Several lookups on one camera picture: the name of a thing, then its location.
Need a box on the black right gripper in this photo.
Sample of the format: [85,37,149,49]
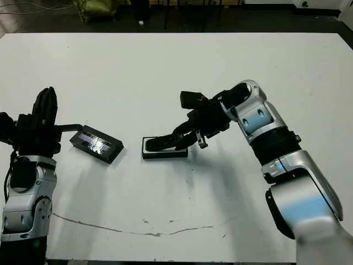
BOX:
[165,103,229,151]

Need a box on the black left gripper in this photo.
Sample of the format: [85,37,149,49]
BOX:
[15,87,85,157]

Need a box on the black box lid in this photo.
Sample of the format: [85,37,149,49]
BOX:
[68,125,124,166]

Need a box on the black box base white insert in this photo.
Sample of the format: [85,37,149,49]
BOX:
[142,136,190,161]

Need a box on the yellow-green bag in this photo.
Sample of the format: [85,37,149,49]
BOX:
[73,0,118,24]

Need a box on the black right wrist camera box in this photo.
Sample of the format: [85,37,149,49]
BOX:
[180,90,206,110]

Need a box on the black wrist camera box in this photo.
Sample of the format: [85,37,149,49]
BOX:
[180,90,206,110]
[0,112,18,144]

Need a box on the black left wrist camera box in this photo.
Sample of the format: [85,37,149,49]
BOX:
[0,112,18,144]

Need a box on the grey floor cable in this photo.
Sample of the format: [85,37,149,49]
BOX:
[0,2,75,14]

